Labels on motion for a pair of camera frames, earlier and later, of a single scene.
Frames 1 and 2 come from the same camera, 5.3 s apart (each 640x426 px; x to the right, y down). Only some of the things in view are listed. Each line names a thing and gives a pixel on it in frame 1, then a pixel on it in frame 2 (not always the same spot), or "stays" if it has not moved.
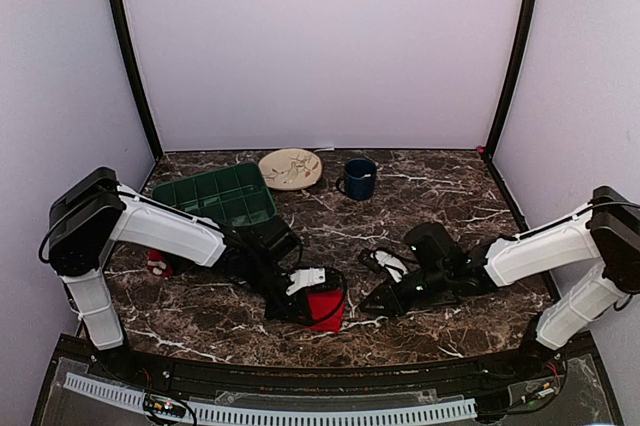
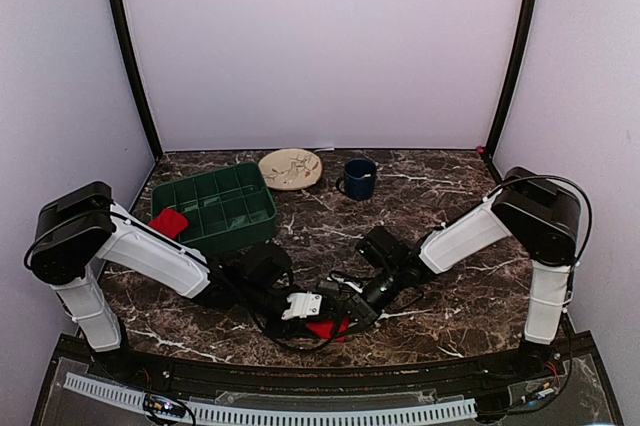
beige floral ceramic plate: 290,168 stays
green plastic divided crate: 235,195 stays
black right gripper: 394,304 to 364,312
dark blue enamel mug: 360,175 stays
